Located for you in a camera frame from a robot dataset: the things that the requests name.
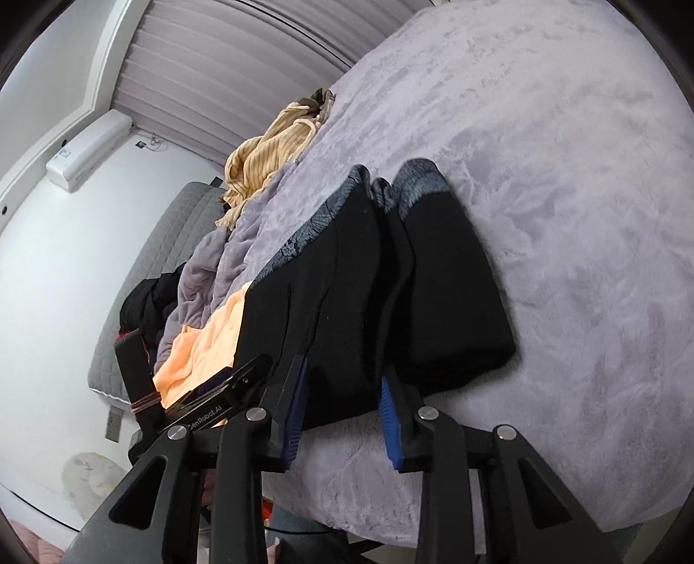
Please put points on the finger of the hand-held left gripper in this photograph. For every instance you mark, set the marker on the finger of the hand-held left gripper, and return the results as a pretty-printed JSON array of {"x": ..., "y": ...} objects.
[{"x": 249, "y": 374}]

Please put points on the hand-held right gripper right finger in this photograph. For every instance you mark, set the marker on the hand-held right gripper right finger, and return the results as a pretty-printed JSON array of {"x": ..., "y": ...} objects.
[{"x": 390, "y": 428}]

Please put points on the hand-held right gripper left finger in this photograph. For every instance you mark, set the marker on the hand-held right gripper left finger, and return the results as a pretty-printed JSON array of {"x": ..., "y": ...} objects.
[{"x": 295, "y": 412}]

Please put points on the black pants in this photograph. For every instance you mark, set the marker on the black pants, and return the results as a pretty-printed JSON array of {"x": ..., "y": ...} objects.
[{"x": 347, "y": 303}]

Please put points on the orange fleece blanket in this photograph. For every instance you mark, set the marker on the orange fleece blanket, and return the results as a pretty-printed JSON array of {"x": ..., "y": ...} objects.
[{"x": 206, "y": 347}]

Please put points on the dark clothes pile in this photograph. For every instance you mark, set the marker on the dark clothes pile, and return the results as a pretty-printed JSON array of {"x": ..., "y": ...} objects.
[{"x": 146, "y": 303}]

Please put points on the beige striped garment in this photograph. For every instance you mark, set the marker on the beige striped garment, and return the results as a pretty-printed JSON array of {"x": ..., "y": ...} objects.
[{"x": 265, "y": 157}]

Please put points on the white air conditioner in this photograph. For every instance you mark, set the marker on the white air conditioner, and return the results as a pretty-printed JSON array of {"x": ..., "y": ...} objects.
[{"x": 87, "y": 152}]

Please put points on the lavender fleece bed blanket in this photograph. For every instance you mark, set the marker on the lavender fleece bed blanket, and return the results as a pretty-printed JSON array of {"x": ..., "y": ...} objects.
[{"x": 542, "y": 217}]

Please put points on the pale pleated curtain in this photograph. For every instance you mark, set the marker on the pale pleated curtain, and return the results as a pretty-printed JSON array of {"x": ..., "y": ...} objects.
[{"x": 227, "y": 70}]

